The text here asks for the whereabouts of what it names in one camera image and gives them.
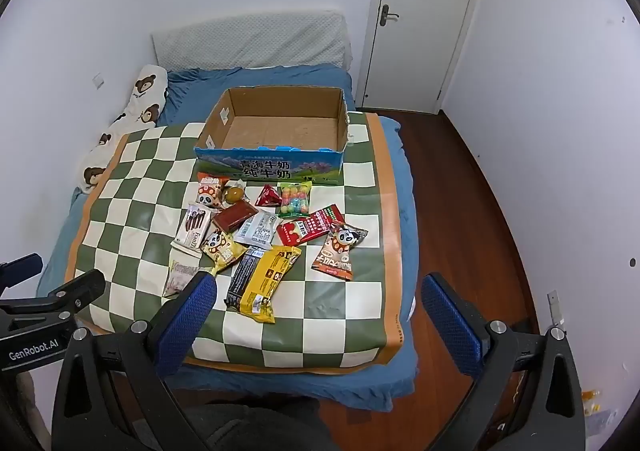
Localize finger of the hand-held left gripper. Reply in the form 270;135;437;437
0;269;107;322
0;253;44;289

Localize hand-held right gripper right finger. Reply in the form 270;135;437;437
421;272;586;451

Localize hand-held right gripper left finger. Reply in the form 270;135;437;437
52;271;218;451

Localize pink clear snack packet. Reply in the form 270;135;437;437
162;258;211;297

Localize black snack bar packet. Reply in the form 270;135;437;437
223;246;266;314

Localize yellow panda snack packet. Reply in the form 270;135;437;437
201;228;247;277

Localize chocolate stick biscuit packet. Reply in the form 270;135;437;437
171;204;213;252

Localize dark red snack packet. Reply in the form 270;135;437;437
212;201;256;232

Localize white grey snack packet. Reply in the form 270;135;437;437
234;210;277;248

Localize large orange panda snack packet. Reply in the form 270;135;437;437
311;222;369;281

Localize red triangular snack packet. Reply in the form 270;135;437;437
254;184;280;208

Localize red white snack packet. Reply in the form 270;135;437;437
276;204;346;246

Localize colourful candy ball bag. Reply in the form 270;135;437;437
277;182;312;218

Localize cardboard box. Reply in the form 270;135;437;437
194;85;351;187

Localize green white checkered mat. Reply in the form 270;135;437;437
65;114;406;377

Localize person's dark trousers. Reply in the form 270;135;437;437
175;396;341;451

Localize bear print pillow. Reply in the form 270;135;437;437
76;64;169;194

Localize bed with blue sheet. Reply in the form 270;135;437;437
37;66;420;414

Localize white headboard cushion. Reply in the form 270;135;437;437
151;10;353;72

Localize white door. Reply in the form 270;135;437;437
361;0;488;114

